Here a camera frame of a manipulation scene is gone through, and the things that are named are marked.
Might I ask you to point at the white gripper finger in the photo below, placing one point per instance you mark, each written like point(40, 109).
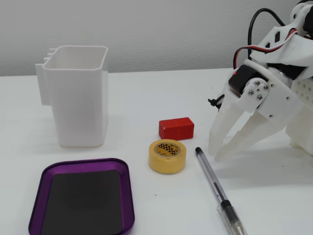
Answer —
point(225, 122)
point(244, 137)

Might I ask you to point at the yellow tape roll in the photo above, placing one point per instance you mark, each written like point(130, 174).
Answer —
point(166, 165)

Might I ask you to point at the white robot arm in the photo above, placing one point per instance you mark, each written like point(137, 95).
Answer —
point(293, 49)

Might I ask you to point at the white plastic box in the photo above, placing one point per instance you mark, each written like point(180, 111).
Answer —
point(75, 107)

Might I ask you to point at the black zip tie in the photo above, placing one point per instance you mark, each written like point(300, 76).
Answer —
point(215, 101)

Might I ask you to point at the red rectangular block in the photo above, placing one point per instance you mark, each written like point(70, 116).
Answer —
point(176, 128)

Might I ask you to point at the clear ballpoint pen black cap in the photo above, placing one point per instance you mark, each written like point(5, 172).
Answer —
point(210, 176)

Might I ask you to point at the purple metal tray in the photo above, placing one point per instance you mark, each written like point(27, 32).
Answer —
point(126, 195)

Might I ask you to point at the black mat in tray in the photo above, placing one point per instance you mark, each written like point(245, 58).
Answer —
point(83, 203)

